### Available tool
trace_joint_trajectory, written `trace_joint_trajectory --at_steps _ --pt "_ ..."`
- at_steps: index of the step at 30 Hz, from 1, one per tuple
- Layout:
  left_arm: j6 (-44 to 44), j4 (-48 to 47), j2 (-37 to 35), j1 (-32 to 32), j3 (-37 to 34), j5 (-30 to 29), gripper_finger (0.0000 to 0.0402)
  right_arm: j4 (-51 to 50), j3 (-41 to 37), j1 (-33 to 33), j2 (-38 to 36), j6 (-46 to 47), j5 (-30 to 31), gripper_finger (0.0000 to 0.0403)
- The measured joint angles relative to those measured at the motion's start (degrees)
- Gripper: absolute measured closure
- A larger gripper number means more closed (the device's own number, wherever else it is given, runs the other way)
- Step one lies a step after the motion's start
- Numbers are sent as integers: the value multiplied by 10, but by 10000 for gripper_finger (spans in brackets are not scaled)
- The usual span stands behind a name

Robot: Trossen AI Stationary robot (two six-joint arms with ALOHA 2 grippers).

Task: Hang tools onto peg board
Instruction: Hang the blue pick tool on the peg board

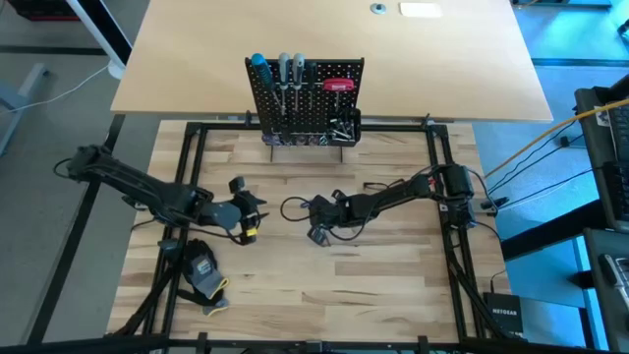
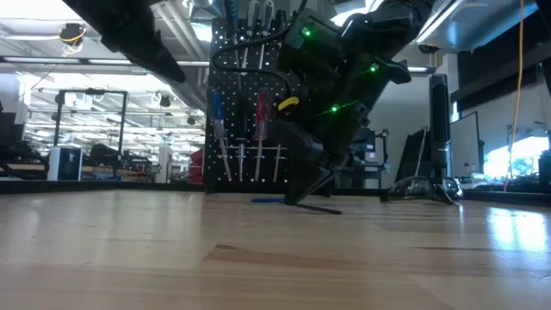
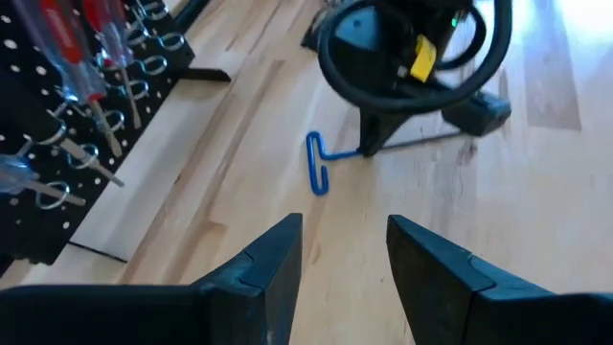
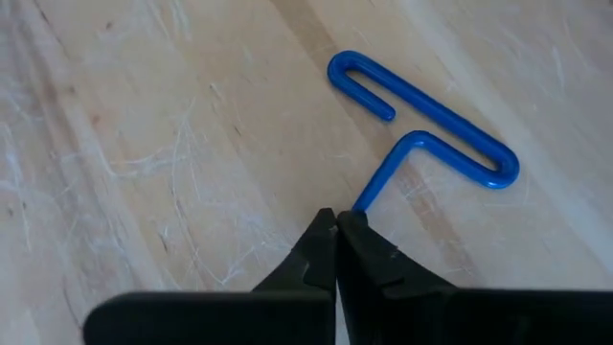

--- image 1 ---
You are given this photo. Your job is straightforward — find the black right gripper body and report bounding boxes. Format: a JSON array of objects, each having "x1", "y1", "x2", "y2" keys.
[{"x1": 307, "y1": 189, "x2": 369, "y2": 232}]

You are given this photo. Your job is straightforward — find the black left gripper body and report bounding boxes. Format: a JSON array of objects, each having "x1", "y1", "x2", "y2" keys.
[{"x1": 199, "y1": 176, "x2": 253, "y2": 230}]

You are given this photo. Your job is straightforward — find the clear safety glasses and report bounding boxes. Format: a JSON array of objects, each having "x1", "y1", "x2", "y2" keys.
[{"x1": 362, "y1": 180, "x2": 407, "y2": 194}]

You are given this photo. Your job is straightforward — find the teal black handled screwdriver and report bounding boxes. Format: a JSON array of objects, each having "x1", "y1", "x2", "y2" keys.
[{"x1": 250, "y1": 52, "x2": 286, "y2": 117}]

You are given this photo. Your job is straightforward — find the grey black handled screwdriver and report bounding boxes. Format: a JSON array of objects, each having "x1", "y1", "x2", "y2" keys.
[
  {"x1": 292, "y1": 52, "x2": 307, "y2": 114},
  {"x1": 278, "y1": 51, "x2": 292, "y2": 118}
]

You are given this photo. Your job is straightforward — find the grey black work glove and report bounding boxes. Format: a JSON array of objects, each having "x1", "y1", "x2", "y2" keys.
[
  {"x1": 180, "y1": 238, "x2": 231, "y2": 302},
  {"x1": 175, "y1": 288, "x2": 231, "y2": 318}
]

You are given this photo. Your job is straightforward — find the black pegboard bin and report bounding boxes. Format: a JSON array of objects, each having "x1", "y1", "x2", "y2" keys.
[{"x1": 325, "y1": 107, "x2": 363, "y2": 148}]

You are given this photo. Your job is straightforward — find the black metal pegboard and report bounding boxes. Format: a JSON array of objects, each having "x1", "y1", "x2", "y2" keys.
[{"x1": 244, "y1": 56, "x2": 366, "y2": 163}]

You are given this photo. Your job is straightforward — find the light wooden desk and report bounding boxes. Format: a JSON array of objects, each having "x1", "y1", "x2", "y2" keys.
[{"x1": 110, "y1": 0, "x2": 555, "y2": 124}]

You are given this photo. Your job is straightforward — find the white pad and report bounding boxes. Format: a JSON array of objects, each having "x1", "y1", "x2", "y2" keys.
[{"x1": 398, "y1": 1, "x2": 443, "y2": 20}]

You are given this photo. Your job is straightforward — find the grey desk foot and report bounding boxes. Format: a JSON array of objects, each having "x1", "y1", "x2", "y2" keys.
[{"x1": 0, "y1": 61, "x2": 50, "y2": 156}]

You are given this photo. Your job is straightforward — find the black equipment cart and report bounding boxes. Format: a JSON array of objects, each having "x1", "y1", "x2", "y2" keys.
[{"x1": 573, "y1": 72, "x2": 629, "y2": 354}]

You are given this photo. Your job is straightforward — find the red crate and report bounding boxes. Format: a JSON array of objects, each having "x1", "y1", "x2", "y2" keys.
[{"x1": 8, "y1": 0, "x2": 83, "y2": 22}]

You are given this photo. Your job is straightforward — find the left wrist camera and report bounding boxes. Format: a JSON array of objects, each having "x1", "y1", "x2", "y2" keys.
[{"x1": 240, "y1": 220, "x2": 260, "y2": 246}]

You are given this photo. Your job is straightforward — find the wire ring hook rail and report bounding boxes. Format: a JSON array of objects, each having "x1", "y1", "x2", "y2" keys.
[{"x1": 287, "y1": 130, "x2": 330, "y2": 148}]

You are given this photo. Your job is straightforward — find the black aluminium table frame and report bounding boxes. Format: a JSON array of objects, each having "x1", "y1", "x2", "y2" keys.
[{"x1": 105, "y1": 111, "x2": 525, "y2": 354}]

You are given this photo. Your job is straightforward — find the straight wire tool rail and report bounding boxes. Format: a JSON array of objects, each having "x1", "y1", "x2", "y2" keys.
[{"x1": 274, "y1": 80, "x2": 353, "y2": 91}]

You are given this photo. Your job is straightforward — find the white round post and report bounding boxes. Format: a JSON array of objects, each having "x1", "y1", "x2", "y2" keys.
[{"x1": 65, "y1": 0, "x2": 134, "y2": 81}]

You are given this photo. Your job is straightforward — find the white floor cable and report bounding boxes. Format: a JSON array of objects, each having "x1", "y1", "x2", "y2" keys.
[{"x1": 0, "y1": 62, "x2": 113, "y2": 119}]

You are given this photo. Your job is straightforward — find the black network switch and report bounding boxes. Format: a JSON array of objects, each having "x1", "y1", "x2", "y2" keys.
[{"x1": 482, "y1": 291, "x2": 525, "y2": 336}]

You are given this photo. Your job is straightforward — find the yellow cable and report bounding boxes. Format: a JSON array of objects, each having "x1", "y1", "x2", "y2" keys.
[{"x1": 484, "y1": 96, "x2": 629, "y2": 179}]

